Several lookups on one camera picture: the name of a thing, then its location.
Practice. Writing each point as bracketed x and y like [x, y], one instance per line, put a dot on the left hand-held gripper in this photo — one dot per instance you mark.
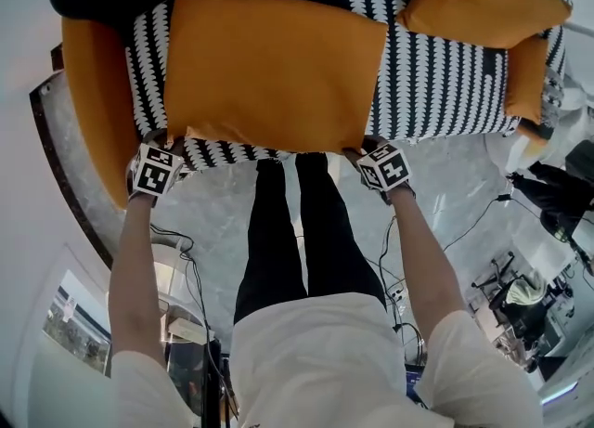
[153, 173]

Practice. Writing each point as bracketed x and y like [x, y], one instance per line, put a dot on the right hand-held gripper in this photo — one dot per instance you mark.
[387, 168]

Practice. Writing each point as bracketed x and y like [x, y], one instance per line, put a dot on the small orange cushion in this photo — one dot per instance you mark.
[526, 82]

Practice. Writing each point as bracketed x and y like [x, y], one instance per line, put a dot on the person's right forearm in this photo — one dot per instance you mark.
[427, 268]

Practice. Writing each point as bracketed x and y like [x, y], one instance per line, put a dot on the person's left forearm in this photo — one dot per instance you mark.
[134, 277]

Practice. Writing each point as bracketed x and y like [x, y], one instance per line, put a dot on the person's black trousers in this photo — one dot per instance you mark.
[274, 240]

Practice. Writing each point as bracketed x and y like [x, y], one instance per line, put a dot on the white power strip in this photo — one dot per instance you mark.
[395, 292]

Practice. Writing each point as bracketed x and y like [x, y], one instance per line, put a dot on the pale olive book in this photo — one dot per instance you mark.
[185, 328]

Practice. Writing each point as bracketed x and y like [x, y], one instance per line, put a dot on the grey patterned knit blanket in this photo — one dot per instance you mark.
[552, 101]

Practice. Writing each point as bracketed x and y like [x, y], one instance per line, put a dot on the black office chair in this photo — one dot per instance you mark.
[499, 296]

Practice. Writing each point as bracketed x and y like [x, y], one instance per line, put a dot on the window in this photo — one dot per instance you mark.
[69, 324]

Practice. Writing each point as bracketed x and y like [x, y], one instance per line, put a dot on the pale green jacket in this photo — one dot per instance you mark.
[526, 289]

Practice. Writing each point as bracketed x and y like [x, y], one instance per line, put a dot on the person's white shirt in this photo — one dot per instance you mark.
[325, 370]

